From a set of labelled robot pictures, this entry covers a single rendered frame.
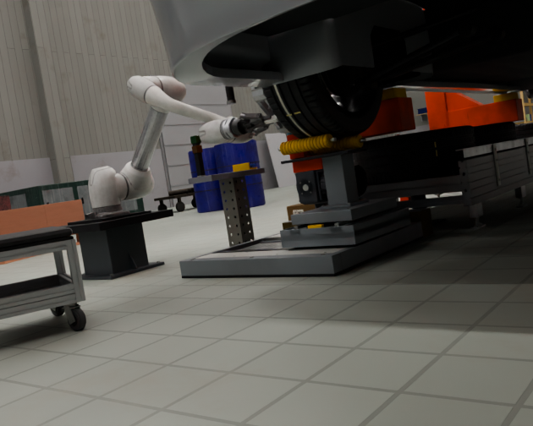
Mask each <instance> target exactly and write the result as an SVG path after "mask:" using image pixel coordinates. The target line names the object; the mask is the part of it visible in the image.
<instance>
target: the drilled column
mask: <svg viewBox="0 0 533 426"><path fill-rule="evenodd" d="M241 180H243V182H241ZM219 183H220V189H221V194H222V200H223V209H224V215H225V221H226V226H227V232H228V241H229V247H231V246H234V245H237V244H241V243H246V242H249V241H250V240H251V239H252V240H255V237H254V231H253V226H252V220H251V214H250V204H249V199H248V193H247V188H246V181H245V176H243V177H232V178H227V179H221V180H219ZM223 183H224V184H223ZM243 189H244V190H243ZM224 191H225V193H224ZM244 197H245V198H244ZM225 199H226V200H227V202H226V201H225ZM245 206H246V207H245ZM227 208H228V210H227ZM247 214H248V215H247ZM228 217H229V219H228ZM248 222H249V224H248ZM229 225H230V226H231V227H230V226H229ZM231 233H232V236H231ZM232 242H233V243H232Z"/></svg>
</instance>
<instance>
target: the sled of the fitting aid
mask: <svg viewBox="0 0 533 426"><path fill-rule="evenodd" d="M409 224H411V221H410V215H409V207H406V208H397V209H394V208H392V209H389V210H384V211H381V212H378V213H375V214H372V215H369V216H364V217H361V218H359V219H356V220H352V221H335V222H325V223H314V224H304V225H298V226H295V227H290V228H287V229H283V230H281V231H280V236H281V241H282V247H283V249H284V248H294V249H300V248H311V247H318V246H353V245H356V244H359V243H363V242H364V241H366V240H369V239H371V238H375V237H377V236H380V235H382V234H384V233H387V232H391V231H393V230H397V229H399V228H401V227H405V226H407V225H409Z"/></svg>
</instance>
